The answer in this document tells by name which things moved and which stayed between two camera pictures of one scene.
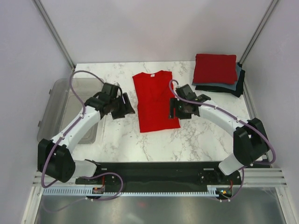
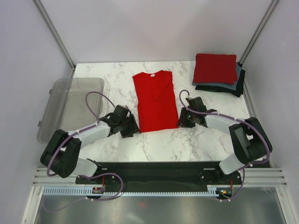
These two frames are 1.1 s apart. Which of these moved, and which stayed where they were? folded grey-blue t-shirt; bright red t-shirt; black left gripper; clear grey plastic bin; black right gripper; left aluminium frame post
Moved: black right gripper; black left gripper
Stayed: folded grey-blue t-shirt; bright red t-shirt; clear grey plastic bin; left aluminium frame post
